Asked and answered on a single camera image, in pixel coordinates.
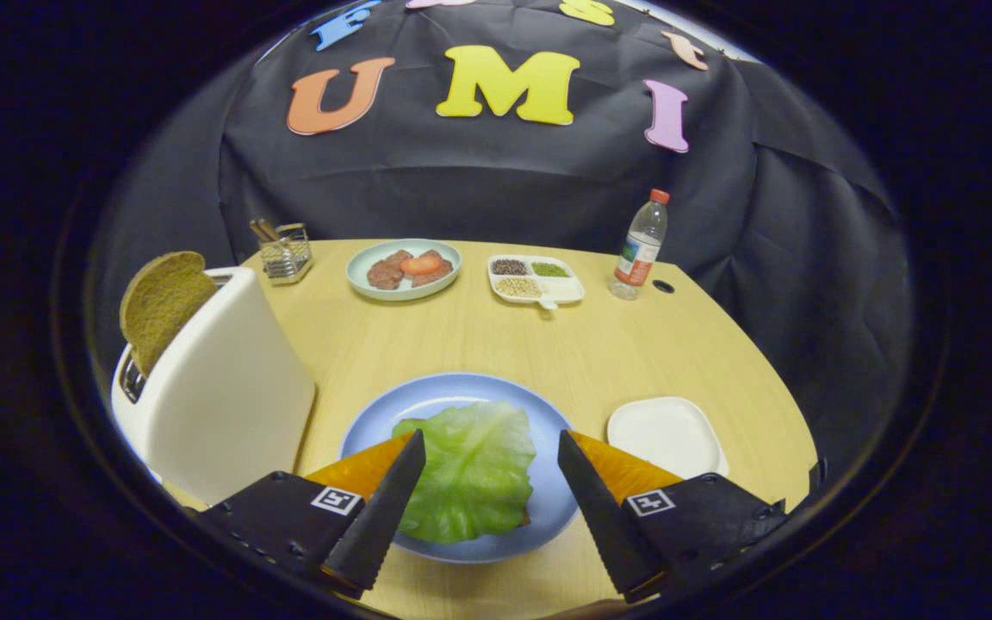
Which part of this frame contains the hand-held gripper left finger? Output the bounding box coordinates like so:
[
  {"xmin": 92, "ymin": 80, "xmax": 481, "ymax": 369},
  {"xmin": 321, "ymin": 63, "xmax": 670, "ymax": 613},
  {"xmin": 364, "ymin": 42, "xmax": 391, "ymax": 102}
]
[{"xmin": 193, "ymin": 429, "xmax": 428, "ymax": 597}]

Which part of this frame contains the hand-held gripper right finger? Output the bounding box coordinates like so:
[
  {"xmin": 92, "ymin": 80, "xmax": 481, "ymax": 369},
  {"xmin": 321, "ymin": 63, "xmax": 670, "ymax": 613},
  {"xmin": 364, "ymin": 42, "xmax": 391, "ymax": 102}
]
[{"xmin": 556, "ymin": 429, "xmax": 790, "ymax": 605}]

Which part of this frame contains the green lettuce leaf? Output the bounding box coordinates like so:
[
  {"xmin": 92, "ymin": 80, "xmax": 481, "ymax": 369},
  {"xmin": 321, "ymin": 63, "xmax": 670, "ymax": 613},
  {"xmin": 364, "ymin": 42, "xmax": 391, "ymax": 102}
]
[{"xmin": 391, "ymin": 401, "xmax": 538, "ymax": 545}]

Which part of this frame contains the toasted brown bread slice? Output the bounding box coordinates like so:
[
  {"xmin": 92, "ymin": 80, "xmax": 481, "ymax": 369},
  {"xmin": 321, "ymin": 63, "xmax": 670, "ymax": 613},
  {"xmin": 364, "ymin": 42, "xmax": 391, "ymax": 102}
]
[{"xmin": 120, "ymin": 251, "xmax": 219, "ymax": 377}]

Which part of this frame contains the white square plate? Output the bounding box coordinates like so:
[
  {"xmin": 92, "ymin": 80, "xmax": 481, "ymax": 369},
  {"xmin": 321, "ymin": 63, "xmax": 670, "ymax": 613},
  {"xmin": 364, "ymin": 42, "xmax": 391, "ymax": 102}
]
[{"xmin": 606, "ymin": 396, "xmax": 729, "ymax": 480}]

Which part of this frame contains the blue round plate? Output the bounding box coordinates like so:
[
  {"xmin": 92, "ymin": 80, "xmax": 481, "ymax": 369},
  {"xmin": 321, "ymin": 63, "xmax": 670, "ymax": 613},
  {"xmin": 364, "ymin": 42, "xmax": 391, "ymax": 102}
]
[{"xmin": 339, "ymin": 372, "xmax": 581, "ymax": 565}]

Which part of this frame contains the white toaster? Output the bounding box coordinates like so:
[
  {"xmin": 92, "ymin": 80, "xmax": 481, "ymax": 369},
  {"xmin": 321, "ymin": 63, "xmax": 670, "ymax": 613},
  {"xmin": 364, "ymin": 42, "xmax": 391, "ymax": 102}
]
[{"xmin": 110, "ymin": 266, "xmax": 318, "ymax": 507}]

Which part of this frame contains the pale green round plate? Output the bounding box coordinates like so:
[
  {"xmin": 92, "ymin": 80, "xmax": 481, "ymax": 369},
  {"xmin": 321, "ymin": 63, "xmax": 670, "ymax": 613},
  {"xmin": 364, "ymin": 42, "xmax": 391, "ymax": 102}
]
[{"xmin": 345, "ymin": 239, "xmax": 463, "ymax": 302}]

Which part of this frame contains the white divided tray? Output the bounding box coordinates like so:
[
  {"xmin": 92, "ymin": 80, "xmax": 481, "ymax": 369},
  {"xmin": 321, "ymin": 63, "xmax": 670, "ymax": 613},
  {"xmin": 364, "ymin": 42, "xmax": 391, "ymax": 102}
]
[{"xmin": 487, "ymin": 254, "xmax": 586, "ymax": 311}]

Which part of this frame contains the brown meat slice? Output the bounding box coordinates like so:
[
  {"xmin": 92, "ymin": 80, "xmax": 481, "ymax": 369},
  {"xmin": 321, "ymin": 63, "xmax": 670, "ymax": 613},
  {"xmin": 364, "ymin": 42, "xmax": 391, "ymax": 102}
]
[
  {"xmin": 366, "ymin": 250, "xmax": 411, "ymax": 290},
  {"xmin": 412, "ymin": 250, "xmax": 455, "ymax": 287}
]

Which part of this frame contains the clear water bottle red cap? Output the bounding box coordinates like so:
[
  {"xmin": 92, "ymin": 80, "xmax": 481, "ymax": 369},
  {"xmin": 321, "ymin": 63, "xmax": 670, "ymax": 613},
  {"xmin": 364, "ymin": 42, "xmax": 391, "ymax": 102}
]
[{"xmin": 608, "ymin": 189, "xmax": 671, "ymax": 301}]

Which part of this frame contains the black backdrop cloth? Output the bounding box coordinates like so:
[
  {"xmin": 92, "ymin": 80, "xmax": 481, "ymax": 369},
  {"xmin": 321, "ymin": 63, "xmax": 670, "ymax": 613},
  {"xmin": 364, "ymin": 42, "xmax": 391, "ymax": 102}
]
[{"xmin": 87, "ymin": 0, "xmax": 915, "ymax": 483}]

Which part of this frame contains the metal wire basket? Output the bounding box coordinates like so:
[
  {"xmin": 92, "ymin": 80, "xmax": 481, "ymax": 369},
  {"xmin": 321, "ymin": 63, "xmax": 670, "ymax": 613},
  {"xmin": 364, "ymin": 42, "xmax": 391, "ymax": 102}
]
[{"xmin": 259, "ymin": 223, "xmax": 314, "ymax": 286}]

